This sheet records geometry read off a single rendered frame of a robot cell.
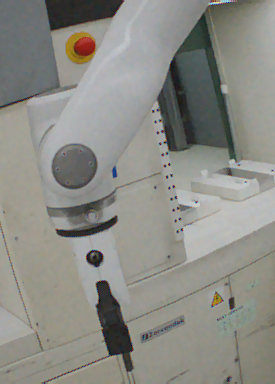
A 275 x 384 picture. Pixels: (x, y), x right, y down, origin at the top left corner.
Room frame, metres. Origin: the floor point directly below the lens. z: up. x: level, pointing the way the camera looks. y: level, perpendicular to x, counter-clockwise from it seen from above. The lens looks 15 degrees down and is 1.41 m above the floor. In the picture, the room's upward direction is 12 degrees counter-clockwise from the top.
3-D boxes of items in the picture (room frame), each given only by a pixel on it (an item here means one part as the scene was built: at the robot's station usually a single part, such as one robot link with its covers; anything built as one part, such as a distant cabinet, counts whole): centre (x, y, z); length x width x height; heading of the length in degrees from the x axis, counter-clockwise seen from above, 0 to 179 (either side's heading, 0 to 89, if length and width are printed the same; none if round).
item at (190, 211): (1.76, -0.04, 0.89); 0.22 x 0.21 x 0.04; 30
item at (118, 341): (0.78, 0.06, 1.03); 0.03 x 0.03 x 0.07; 5
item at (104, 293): (0.80, 0.06, 1.08); 0.08 x 0.01 x 0.06; 5
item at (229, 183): (1.89, -0.27, 0.89); 0.22 x 0.21 x 0.04; 30
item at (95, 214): (0.84, 0.07, 1.18); 0.09 x 0.08 x 0.03; 5
